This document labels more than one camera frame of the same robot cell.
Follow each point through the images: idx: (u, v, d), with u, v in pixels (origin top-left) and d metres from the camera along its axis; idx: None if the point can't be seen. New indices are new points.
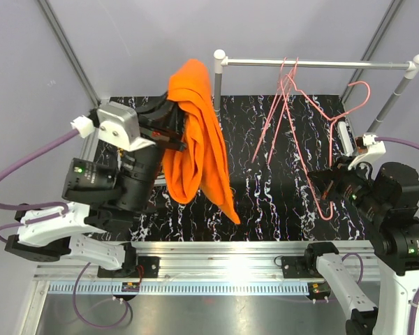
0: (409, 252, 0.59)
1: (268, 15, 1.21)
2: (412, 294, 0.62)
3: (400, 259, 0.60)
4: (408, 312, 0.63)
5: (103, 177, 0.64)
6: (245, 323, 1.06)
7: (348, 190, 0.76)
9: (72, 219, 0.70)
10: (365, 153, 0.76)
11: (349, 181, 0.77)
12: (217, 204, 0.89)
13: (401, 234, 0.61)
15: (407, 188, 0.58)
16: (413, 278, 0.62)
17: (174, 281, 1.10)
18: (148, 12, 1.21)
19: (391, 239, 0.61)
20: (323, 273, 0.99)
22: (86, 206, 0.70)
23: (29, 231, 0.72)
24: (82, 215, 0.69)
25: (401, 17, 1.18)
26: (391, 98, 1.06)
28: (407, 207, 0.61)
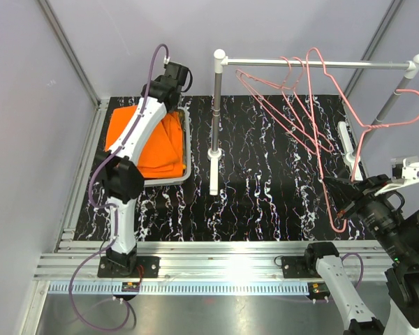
0: None
1: (268, 15, 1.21)
2: None
3: None
4: None
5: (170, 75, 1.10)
6: (245, 323, 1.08)
7: (373, 218, 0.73)
9: (149, 111, 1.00)
10: (399, 185, 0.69)
11: (374, 208, 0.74)
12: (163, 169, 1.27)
13: None
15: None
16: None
17: (174, 281, 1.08)
18: (148, 12, 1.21)
19: (412, 292, 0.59)
20: (323, 277, 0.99)
22: (151, 101, 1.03)
23: (130, 145, 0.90)
24: (152, 105, 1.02)
25: (401, 17, 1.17)
26: (391, 98, 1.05)
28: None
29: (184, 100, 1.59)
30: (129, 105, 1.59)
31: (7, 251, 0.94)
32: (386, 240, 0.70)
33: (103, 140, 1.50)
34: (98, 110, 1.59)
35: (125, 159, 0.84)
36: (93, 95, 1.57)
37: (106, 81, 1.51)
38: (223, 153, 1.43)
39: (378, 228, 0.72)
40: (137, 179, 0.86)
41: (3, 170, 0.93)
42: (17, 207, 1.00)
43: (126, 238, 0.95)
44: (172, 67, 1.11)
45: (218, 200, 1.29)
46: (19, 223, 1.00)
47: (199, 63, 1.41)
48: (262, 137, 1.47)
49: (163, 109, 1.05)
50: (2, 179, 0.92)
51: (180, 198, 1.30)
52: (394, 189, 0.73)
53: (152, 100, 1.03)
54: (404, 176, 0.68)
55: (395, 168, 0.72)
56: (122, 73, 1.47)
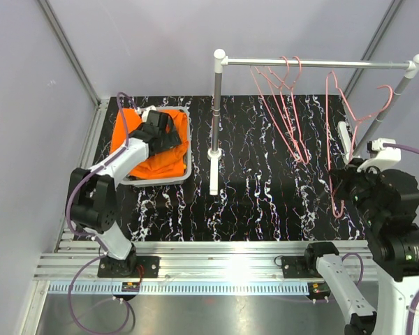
0: (406, 257, 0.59)
1: (267, 15, 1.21)
2: (410, 300, 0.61)
3: (396, 264, 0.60)
4: (406, 317, 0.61)
5: (153, 119, 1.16)
6: (245, 322, 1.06)
7: (353, 192, 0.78)
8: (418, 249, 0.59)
9: (135, 146, 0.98)
10: (375, 158, 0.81)
11: (355, 183, 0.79)
12: (160, 174, 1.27)
13: (399, 241, 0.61)
15: (406, 196, 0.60)
16: (410, 283, 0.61)
17: (174, 281, 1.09)
18: (148, 12, 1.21)
19: (389, 246, 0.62)
20: (323, 274, 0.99)
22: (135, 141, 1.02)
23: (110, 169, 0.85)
24: (137, 143, 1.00)
25: (401, 17, 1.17)
26: (391, 98, 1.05)
28: (406, 215, 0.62)
29: (184, 100, 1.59)
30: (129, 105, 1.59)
31: (7, 251, 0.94)
32: (363, 210, 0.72)
33: (103, 141, 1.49)
34: (98, 110, 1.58)
35: (104, 177, 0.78)
36: (93, 95, 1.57)
37: (106, 81, 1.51)
38: (223, 154, 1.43)
39: (357, 199, 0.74)
40: (111, 203, 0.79)
41: (3, 171, 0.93)
42: (17, 207, 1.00)
43: (118, 246, 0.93)
44: (154, 113, 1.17)
45: (218, 200, 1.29)
46: (18, 223, 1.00)
47: (199, 63, 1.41)
48: (262, 137, 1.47)
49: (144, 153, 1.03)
50: (1, 181, 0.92)
51: (180, 198, 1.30)
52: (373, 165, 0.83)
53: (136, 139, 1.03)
54: (375, 149, 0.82)
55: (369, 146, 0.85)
56: (122, 73, 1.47)
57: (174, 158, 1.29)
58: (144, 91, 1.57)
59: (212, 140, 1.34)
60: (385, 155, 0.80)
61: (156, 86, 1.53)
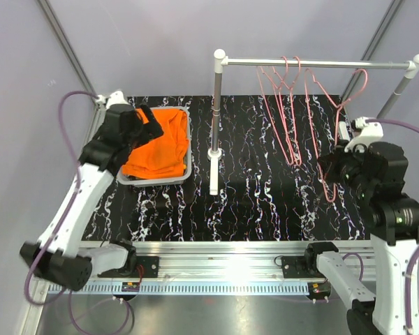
0: (397, 220, 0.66)
1: (267, 15, 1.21)
2: (405, 266, 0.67)
3: (388, 229, 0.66)
4: (403, 285, 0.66)
5: (112, 121, 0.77)
6: (245, 323, 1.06)
7: (343, 171, 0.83)
8: (407, 212, 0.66)
9: (89, 183, 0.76)
10: (359, 135, 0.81)
11: (344, 163, 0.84)
12: (158, 174, 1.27)
13: (390, 207, 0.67)
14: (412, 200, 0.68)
15: (393, 162, 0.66)
16: (401, 248, 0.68)
17: (174, 281, 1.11)
18: (147, 12, 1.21)
19: (380, 212, 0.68)
20: (323, 271, 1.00)
22: (91, 168, 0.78)
23: (63, 234, 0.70)
24: (93, 173, 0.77)
25: (401, 17, 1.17)
26: (391, 98, 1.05)
28: (394, 182, 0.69)
29: (184, 100, 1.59)
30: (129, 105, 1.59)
31: (7, 252, 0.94)
32: (354, 183, 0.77)
33: None
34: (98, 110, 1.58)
35: (56, 255, 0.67)
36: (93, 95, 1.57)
37: (106, 81, 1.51)
38: (223, 154, 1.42)
39: (348, 176, 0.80)
40: (76, 269, 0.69)
41: (2, 171, 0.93)
42: (17, 208, 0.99)
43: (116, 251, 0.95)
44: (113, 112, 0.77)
45: (218, 200, 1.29)
46: (17, 224, 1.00)
47: (199, 63, 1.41)
48: (262, 137, 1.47)
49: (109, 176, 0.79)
50: (0, 180, 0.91)
51: (180, 198, 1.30)
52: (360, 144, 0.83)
53: (93, 165, 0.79)
54: (358, 127, 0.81)
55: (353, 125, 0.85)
56: (122, 73, 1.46)
57: (175, 160, 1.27)
58: (144, 91, 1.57)
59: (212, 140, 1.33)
60: (367, 130, 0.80)
61: (156, 86, 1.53)
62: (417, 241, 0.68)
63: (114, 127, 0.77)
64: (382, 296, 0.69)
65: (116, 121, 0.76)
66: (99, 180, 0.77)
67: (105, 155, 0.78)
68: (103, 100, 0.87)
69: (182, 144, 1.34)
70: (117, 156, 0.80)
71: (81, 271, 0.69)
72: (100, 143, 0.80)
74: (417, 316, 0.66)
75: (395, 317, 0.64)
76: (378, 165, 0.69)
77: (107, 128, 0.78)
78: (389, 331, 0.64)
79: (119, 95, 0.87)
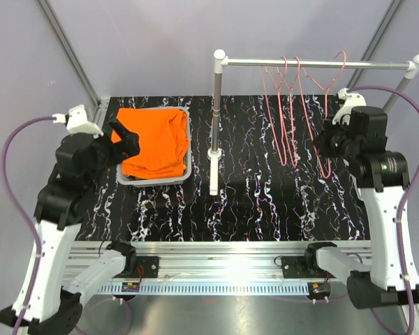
0: (382, 167, 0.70)
1: (267, 15, 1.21)
2: (395, 211, 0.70)
3: (375, 176, 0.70)
4: (395, 229, 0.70)
5: (65, 163, 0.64)
6: (245, 323, 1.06)
7: (332, 142, 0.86)
8: (392, 161, 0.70)
9: (50, 244, 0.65)
10: (343, 107, 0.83)
11: (334, 135, 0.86)
12: (158, 174, 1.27)
13: (376, 158, 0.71)
14: (395, 153, 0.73)
15: (373, 117, 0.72)
16: (390, 196, 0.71)
17: (174, 281, 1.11)
18: (147, 12, 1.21)
19: (367, 164, 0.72)
20: (325, 265, 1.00)
22: (50, 224, 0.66)
23: (35, 301, 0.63)
24: (53, 230, 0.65)
25: (401, 18, 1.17)
26: (391, 99, 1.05)
28: (378, 137, 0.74)
29: (184, 100, 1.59)
30: (129, 105, 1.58)
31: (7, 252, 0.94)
32: (342, 151, 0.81)
33: None
34: (98, 110, 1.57)
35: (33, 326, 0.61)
36: (93, 95, 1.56)
37: (106, 82, 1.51)
38: (223, 154, 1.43)
39: (337, 145, 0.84)
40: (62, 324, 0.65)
41: (2, 170, 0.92)
42: (16, 208, 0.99)
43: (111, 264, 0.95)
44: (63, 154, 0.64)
45: (218, 200, 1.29)
46: (17, 224, 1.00)
47: (199, 63, 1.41)
48: (262, 137, 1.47)
49: (71, 229, 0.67)
50: (0, 180, 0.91)
51: (180, 198, 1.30)
52: (346, 116, 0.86)
53: (51, 222, 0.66)
54: (341, 97, 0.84)
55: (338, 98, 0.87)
56: (122, 73, 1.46)
57: (175, 160, 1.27)
58: (144, 91, 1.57)
59: (211, 140, 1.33)
60: (352, 101, 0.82)
61: (156, 86, 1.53)
62: (403, 187, 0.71)
63: (70, 168, 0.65)
64: (376, 248, 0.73)
65: (70, 163, 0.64)
66: (61, 238, 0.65)
67: (66, 202, 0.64)
68: (63, 120, 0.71)
69: (183, 143, 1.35)
70: (80, 202, 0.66)
71: (68, 317, 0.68)
72: (57, 185, 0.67)
74: (413, 264, 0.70)
75: (391, 267, 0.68)
76: (361, 121, 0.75)
77: (61, 170, 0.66)
78: (386, 282, 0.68)
79: (82, 114, 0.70)
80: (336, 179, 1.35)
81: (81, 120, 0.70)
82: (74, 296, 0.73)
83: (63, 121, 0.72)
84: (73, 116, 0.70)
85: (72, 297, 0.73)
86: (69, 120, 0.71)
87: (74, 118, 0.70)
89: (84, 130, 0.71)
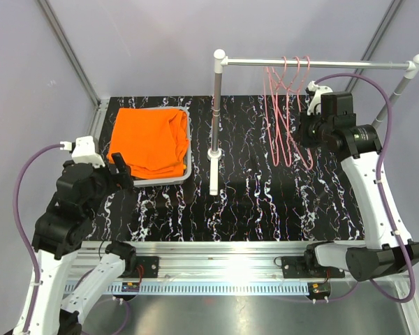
0: (355, 135, 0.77)
1: (267, 15, 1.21)
2: (374, 174, 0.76)
3: (350, 144, 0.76)
4: (378, 190, 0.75)
5: (64, 193, 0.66)
6: (245, 323, 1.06)
7: (309, 130, 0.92)
8: (363, 131, 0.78)
9: (48, 273, 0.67)
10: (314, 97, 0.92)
11: (309, 124, 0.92)
12: (158, 174, 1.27)
13: (348, 130, 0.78)
14: (365, 125, 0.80)
15: (341, 97, 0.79)
16: (367, 161, 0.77)
17: (174, 281, 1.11)
18: (147, 12, 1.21)
19: (342, 137, 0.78)
20: (323, 259, 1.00)
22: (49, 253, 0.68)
23: (35, 327, 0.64)
24: (50, 259, 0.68)
25: (401, 18, 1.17)
26: (391, 98, 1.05)
28: (347, 114, 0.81)
29: (184, 100, 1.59)
30: (129, 105, 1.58)
31: (7, 252, 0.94)
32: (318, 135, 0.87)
33: (103, 140, 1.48)
34: (98, 110, 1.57)
35: None
36: (93, 95, 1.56)
37: (106, 82, 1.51)
38: (223, 154, 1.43)
39: (315, 131, 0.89)
40: None
41: (1, 170, 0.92)
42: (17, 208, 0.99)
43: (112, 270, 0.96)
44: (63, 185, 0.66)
45: (218, 200, 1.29)
46: None
47: (199, 63, 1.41)
48: (262, 137, 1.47)
49: (68, 258, 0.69)
50: (0, 180, 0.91)
51: (180, 198, 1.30)
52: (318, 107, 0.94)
53: (48, 252, 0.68)
54: (311, 88, 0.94)
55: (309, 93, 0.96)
56: (122, 73, 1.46)
57: (175, 160, 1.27)
58: (144, 91, 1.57)
59: (211, 140, 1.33)
60: (320, 91, 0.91)
61: (156, 86, 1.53)
62: (377, 151, 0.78)
63: (69, 197, 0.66)
64: (366, 213, 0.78)
65: (70, 192, 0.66)
66: (59, 266, 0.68)
67: (63, 231, 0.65)
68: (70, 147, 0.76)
69: (183, 143, 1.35)
70: (77, 231, 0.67)
71: None
72: (55, 213, 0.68)
74: (401, 222, 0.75)
75: (381, 225, 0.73)
76: (329, 102, 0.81)
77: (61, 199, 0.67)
78: (379, 241, 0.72)
79: (91, 145, 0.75)
80: (336, 179, 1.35)
81: (89, 150, 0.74)
82: (73, 316, 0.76)
83: (70, 149, 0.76)
84: (82, 145, 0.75)
85: (71, 317, 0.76)
86: (76, 148, 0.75)
87: (82, 147, 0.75)
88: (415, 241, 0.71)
89: (89, 159, 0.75)
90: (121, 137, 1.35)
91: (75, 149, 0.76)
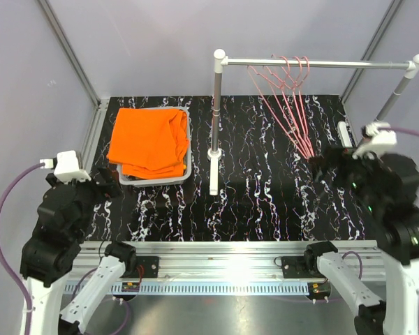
0: (411, 239, 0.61)
1: (267, 15, 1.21)
2: None
3: (402, 249, 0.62)
4: None
5: (48, 220, 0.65)
6: (245, 323, 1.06)
7: (352, 178, 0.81)
8: None
9: (40, 299, 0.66)
10: (371, 144, 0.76)
11: (353, 169, 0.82)
12: (158, 174, 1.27)
13: (403, 225, 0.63)
14: None
15: (406, 179, 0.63)
16: (417, 268, 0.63)
17: (174, 281, 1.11)
18: (147, 12, 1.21)
19: (394, 232, 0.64)
20: (326, 274, 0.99)
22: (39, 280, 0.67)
23: None
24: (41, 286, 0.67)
25: (401, 18, 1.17)
26: (391, 98, 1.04)
28: (407, 198, 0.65)
29: (184, 100, 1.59)
30: (129, 105, 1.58)
31: (7, 252, 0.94)
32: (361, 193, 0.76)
33: (103, 140, 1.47)
34: (99, 110, 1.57)
35: None
36: (93, 95, 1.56)
37: (106, 82, 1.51)
38: (223, 154, 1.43)
39: (356, 185, 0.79)
40: None
41: (1, 169, 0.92)
42: (17, 208, 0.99)
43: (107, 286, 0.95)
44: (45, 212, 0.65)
45: (218, 200, 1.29)
46: (17, 225, 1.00)
47: (199, 63, 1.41)
48: (262, 137, 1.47)
49: (59, 284, 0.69)
50: None
51: (180, 198, 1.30)
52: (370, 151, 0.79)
53: (38, 280, 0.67)
54: (370, 134, 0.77)
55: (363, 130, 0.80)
56: (121, 73, 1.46)
57: (175, 160, 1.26)
58: (144, 91, 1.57)
59: (212, 140, 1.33)
60: (380, 139, 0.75)
61: (156, 86, 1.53)
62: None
63: (53, 224, 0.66)
64: (392, 311, 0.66)
65: (52, 220, 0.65)
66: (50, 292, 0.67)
67: (51, 259, 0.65)
68: (52, 165, 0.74)
69: (183, 143, 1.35)
70: (65, 257, 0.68)
71: None
72: (41, 239, 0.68)
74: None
75: None
76: (392, 183, 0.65)
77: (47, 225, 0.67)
78: None
79: (73, 160, 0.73)
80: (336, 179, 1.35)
81: (71, 165, 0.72)
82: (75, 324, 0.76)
83: (52, 166, 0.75)
84: (63, 160, 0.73)
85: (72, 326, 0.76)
86: (57, 164, 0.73)
87: (63, 162, 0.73)
88: None
89: (72, 175, 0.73)
90: (121, 137, 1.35)
91: (56, 165, 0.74)
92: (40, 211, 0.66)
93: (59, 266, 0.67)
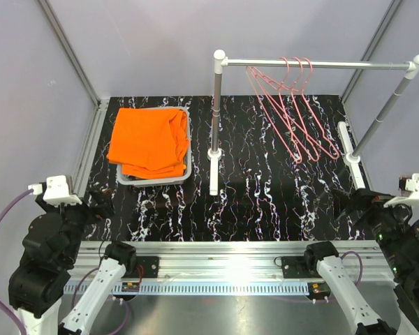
0: None
1: (267, 15, 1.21)
2: None
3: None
4: None
5: (35, 252, 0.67)
6: (245, 323, 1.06)
7: (378, 228, 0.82)
8: None
9: (33, 327, 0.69)
10: (407, 198, 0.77)
11: (382, 219, 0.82)
12: (159, 174, 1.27)
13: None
14: None
15: None
16: None
17: (174, 281, 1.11)
18: (147, 12, 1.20)
19: None
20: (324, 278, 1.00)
22: (29, 311, 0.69)
23: None
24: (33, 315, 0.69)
25: (401, 18, 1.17)
26: (391, 98, 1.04)
28: None
29: (184, 100, 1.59)
30: (129, 105, 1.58)
31: (7, 253, 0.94)
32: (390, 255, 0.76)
33: (103, 140, 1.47)
34: (98, 110, 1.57)
35: None
36: (93, 95, 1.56)
37: (106, 82, 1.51)
38: (223, 154, 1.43)
39: (380, 238, 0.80)
40: None
41: (1, 170, 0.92)
42: (17, 208, 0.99)
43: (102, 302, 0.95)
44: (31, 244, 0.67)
45: (218, 200, 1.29)
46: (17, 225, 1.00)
47: (199, 63, 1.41)
48: (262, 137, 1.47)
49: (49, 312, 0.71)
50: None
51: (180, 198, 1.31)
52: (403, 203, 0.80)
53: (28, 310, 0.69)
54: (409, 188, 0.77)
55: (401, 181, 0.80)
56: (121, 73, 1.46)
57: (175, 160, 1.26)
58: (144, 91, 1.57)
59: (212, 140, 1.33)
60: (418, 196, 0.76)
61: (155, 86, 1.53)
62: None
63: (40, 255, 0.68)
64: None
65: (38, 251, 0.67)
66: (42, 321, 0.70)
67: (37, 289, 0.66)
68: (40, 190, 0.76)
69: (183, 143, 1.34)
70: (52, 288, 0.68)
71: None
72: (28, 270, 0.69)
74: None
75: None
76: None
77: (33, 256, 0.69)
78: None
79: (63, 187, 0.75)
80: (336, 179, 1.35)
81: (61, 192, 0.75)
82: None
83: (41, 191, 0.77)
84: (52, 186, 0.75)
85: None
86: (47, 189, 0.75)
87: (52, 188, 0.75)
88: None
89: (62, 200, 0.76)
90: (120, 137, 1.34)
91: (46, 190, 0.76)
92: (25, 242, 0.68)
93: (46, 297, 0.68)
